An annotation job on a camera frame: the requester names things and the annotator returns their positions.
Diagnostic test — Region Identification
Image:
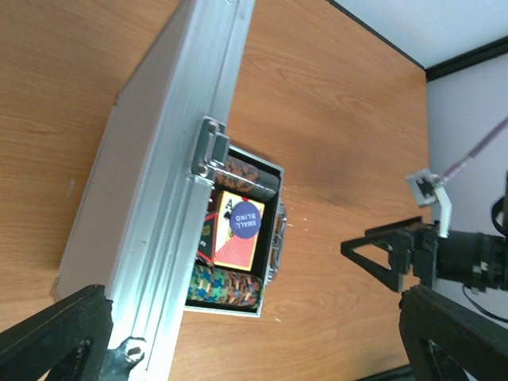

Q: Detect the blue round dealer button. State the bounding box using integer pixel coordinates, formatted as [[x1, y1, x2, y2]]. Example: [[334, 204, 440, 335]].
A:
[[229, 202, 261, 239]]

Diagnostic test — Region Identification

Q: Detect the red triangular dealer marker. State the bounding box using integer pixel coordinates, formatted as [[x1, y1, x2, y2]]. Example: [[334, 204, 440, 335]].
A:
[[197, 212, 217, 266]]

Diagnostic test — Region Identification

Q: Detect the poker chip row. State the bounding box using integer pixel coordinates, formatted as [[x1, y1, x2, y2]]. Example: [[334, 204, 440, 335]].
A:
[[187, 264, 263, 308], [215, 156, 280, 202]]

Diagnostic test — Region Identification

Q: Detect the upper poker chip row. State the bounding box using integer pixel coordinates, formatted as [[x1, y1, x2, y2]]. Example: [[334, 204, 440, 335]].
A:
[[215, 156, 280, 202]]

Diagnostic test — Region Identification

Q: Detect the red playing card box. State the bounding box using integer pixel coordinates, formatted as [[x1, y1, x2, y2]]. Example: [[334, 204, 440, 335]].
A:
[[214, 190, 265, 271]]

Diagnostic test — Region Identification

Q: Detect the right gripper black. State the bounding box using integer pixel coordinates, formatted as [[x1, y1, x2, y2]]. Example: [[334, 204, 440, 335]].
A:
[[341, 216, 507, 293]]

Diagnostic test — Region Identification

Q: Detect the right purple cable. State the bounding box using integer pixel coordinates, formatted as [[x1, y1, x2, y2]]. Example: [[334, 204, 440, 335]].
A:
[[440, 117, 508, 182]]

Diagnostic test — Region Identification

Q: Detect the aluminium poker case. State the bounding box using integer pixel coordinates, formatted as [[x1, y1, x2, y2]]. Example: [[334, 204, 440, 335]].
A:
[[52, 1, 284, 380]]

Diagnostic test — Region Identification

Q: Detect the lower poker chip row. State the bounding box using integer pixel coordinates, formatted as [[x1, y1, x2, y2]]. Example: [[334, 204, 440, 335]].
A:
[[187, 264, 263, 308]]

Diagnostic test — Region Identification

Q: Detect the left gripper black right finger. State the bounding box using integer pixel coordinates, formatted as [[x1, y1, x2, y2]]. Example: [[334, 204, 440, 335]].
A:
[[398, 286, 507, 380]]

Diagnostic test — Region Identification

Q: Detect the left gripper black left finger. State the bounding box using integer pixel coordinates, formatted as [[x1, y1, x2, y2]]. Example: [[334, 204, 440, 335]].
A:
[[1, 285, 113, 380]]

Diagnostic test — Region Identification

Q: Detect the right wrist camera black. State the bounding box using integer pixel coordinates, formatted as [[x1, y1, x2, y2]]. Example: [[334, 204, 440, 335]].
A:
[[406, 168, 452, 239]]

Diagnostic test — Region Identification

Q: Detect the right black frame post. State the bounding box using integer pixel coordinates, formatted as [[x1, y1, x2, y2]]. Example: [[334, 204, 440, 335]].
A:
[[425, 36, 508, 83]]

